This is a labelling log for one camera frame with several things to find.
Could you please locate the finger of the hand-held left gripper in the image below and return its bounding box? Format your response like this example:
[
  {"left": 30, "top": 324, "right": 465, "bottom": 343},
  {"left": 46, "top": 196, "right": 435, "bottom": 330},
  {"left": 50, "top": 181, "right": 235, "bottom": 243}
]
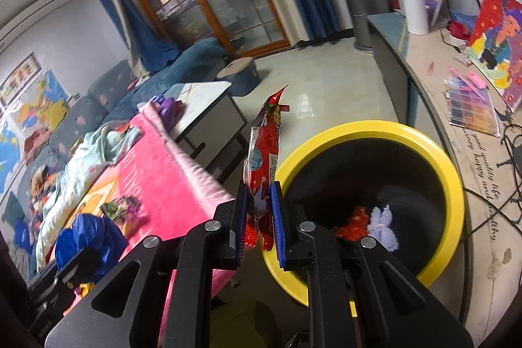
[{"left": 57, "top": 248, "right": 102, "bottom": 285}]

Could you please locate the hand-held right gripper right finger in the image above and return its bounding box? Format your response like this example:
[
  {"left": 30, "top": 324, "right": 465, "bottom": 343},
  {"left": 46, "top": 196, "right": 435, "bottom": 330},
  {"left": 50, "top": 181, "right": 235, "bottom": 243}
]
[{"left": 270, "top": 180, "right": 476, "bottom": 348}]

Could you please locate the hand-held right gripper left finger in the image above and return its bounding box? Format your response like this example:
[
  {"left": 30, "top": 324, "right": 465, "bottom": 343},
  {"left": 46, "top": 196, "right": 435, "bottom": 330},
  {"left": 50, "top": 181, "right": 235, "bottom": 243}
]
[{"left": 44, "top": 181, "right": 250, "bottom": 348}]

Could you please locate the blue plastic bag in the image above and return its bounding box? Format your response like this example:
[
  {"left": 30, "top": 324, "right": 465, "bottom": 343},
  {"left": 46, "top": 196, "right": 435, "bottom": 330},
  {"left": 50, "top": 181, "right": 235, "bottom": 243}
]
[{"left": 55, "top": 213, "right": 129, "bottom": 275}]

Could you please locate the purple snack packet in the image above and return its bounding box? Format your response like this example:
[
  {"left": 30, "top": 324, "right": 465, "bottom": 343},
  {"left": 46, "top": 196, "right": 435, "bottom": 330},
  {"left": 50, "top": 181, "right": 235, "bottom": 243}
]
[{"left": 100, "top": 196, "right": 141, "bottom": 220}]

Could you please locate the red snack packet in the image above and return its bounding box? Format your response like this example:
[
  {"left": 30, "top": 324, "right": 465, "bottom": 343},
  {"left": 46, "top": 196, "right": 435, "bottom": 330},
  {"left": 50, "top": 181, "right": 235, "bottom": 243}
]
[{"left": 245, "top": 84, "right": 292, "bottom": 251}]

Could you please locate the red wrapper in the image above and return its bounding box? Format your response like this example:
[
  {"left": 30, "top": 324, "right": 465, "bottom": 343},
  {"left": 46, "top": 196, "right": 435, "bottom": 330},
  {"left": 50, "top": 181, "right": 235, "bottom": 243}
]
[{"left": 334, "top": 206, "right": 372, "bottom": 240}]

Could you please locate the white foam fruit net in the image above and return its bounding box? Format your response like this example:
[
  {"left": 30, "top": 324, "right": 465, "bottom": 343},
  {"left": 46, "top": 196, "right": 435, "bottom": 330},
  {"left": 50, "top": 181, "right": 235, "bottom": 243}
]
[{"left": 369, "top": 204, "right": 398, "bottom": 251}]

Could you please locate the yellow rimmed trash bin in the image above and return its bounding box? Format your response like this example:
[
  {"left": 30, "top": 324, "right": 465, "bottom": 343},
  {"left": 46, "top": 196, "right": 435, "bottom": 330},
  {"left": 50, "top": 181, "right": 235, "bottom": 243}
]
[{"left": 261, "top": 120, "right": 466, "bottom": 318}]

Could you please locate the orange and blue patterned cloth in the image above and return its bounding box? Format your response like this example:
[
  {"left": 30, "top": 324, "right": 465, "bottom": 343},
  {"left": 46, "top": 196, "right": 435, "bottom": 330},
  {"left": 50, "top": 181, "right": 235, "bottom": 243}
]
[{"left": 14, "top": 164, "right": 62, "bottom": 255}]

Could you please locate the pink printed blanket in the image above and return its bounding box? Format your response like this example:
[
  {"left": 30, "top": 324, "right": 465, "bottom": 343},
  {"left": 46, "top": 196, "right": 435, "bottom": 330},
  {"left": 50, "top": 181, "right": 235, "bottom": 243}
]
[{"left": 69, "top": 101, "right": 241, "bottom": 348}]

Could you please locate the light blue printed quilt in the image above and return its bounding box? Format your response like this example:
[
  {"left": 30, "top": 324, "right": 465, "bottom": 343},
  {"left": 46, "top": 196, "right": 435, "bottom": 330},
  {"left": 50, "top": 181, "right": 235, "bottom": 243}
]
[{"left": 35, "top": 124, "right": 143, "bottom": 271}]

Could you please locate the pile of pink clothes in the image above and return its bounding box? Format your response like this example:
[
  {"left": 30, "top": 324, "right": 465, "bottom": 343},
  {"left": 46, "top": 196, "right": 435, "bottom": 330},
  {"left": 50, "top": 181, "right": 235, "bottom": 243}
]
[{"left": 24, "top": 130, "right": 52, "bottom": 155}]

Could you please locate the white top coffee table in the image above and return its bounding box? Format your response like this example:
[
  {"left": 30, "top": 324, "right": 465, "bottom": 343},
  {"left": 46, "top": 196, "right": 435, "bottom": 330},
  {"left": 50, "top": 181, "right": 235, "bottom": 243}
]
[{"left": 163, "top": 80, "right": 247, "bottom": 186}]

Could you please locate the purple plastic bag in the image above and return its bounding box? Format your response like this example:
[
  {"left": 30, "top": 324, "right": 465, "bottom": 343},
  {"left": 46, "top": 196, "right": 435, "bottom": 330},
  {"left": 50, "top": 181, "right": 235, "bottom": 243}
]
[{"left": 153, "top": 95, "right": 184, "bottom": 129}]

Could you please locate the round dark stool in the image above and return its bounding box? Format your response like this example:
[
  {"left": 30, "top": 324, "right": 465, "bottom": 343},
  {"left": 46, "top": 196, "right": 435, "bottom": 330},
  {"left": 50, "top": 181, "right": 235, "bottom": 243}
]
[{"left": 216, "top": 58, "right": 262, "bottom": 96}]

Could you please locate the blue grey sofa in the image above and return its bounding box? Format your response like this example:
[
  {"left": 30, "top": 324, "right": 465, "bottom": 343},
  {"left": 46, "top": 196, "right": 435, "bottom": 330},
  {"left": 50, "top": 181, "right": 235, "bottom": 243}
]
[{"left": 0, "top": 37, "right": 229, "bottom": 279}]

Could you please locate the long television console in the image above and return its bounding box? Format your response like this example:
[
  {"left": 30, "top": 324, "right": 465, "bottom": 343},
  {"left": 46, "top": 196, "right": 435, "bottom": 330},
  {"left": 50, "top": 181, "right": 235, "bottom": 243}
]
[{"left": 367, "top": 11, "right": 522, "bottom": 326}]

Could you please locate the clear bead organizer box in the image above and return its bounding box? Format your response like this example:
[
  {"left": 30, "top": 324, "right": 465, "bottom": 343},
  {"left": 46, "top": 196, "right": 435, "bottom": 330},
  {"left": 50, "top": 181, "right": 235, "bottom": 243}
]
[{"left": 446, "top": 75, "right": 501, "bottom": 137}]

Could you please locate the pink plastic tray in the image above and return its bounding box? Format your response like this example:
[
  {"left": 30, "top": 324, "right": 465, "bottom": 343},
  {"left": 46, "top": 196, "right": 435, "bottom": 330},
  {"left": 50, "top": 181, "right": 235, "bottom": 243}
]
[{"left": 449, "top": 67, "right": 488, "bottom": 90}]

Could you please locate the white ribbed vase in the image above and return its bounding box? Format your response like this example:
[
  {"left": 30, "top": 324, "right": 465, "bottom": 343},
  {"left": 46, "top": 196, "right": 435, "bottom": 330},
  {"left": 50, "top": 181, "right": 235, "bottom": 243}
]
[{"left": 401, "top": 0, "right": 430, "bottom": 36}]

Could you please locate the red cloth bundle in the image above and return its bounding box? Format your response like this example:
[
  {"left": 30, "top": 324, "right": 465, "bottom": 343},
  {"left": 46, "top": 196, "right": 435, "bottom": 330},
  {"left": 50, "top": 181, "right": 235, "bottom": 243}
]
[{"left": 449, "top": 20, "right": 469, "bottom": 41}]

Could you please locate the colourful portrait painting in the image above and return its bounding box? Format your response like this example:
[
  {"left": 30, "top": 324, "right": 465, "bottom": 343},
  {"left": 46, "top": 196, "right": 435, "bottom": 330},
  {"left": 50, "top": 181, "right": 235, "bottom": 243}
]
[{"left": 465, "top": 0, "right": 522, "bottom": 112}]

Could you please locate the world wall map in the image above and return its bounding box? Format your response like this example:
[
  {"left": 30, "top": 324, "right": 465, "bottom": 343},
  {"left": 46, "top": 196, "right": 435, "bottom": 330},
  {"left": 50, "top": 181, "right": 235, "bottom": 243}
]
[{"left": 0, "top": 124, "right": 17, "bottom": 194}]

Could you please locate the country wall map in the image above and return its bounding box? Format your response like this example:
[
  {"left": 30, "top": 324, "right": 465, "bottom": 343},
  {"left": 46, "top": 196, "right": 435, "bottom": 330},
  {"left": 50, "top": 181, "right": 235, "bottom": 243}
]
[{"left": 8, "top": 71, "right": 70, "bottom": 132}]

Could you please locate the calligraphy wall poster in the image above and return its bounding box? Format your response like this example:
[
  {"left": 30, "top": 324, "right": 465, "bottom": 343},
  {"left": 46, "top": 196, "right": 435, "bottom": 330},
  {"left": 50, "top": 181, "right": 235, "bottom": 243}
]
[{"left": 0, "top": 52, "right": 41, "bottom": 104}]

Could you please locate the tangle of black cables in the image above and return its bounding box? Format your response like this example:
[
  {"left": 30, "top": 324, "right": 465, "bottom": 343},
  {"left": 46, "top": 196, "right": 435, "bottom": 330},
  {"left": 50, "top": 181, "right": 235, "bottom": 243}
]
[{"left": 461, "top": 107, "right": 522, "bottom": 247}]

